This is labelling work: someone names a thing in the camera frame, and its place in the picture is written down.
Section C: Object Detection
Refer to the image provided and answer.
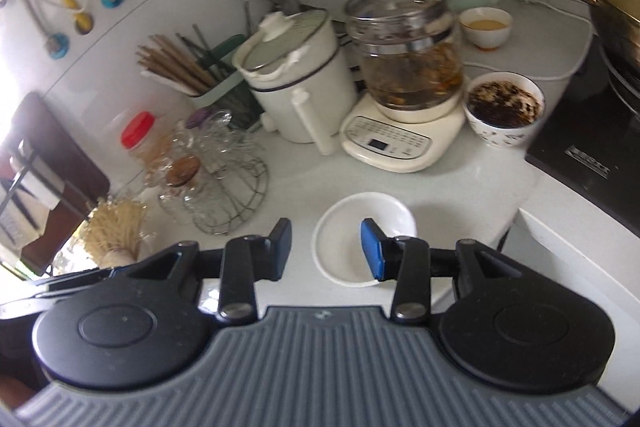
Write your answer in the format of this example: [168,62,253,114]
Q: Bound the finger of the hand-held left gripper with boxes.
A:
[34,267,132,298]

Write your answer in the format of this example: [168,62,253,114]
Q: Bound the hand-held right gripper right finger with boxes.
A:
[360,218,524,324]

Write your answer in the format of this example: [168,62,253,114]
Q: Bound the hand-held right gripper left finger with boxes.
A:
[119,218,294,324]

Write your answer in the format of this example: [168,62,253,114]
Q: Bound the white bowl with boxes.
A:
[312,192,419,286]

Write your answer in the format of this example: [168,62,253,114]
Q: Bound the dark dish rack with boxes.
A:
[0,91,112,280]

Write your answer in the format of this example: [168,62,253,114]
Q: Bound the group of clear glass cups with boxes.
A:
[144,107,266,228]

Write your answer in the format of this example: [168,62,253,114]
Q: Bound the plastic jar red lid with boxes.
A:
[120,110,172,180]

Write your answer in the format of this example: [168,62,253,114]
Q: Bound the chopstick holder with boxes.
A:
[187,34,263,128]

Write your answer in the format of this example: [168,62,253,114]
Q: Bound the white electric pot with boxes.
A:
[232,9,352,156]

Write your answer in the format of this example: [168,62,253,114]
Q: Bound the glass health kettle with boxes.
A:
[339,0,469,173]

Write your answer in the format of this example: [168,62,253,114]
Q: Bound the patterned bowl with tea leaves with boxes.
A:
[462,71,546,150]

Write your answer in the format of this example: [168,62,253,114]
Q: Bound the bundle of chopsticks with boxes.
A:
[136,24,221,98]

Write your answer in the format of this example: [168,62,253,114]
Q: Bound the black induction cooktop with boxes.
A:
[524,32,640,239]

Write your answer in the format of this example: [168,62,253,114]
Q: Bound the white teacup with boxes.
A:
[458,6,514,52]

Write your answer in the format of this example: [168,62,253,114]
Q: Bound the stainless steel pot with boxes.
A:
[557,0,640,75]

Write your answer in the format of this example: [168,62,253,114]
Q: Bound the wire cup rack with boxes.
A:
[190,152,271,236]

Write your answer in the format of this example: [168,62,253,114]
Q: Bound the white power cable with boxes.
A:
[465,0,593,84]

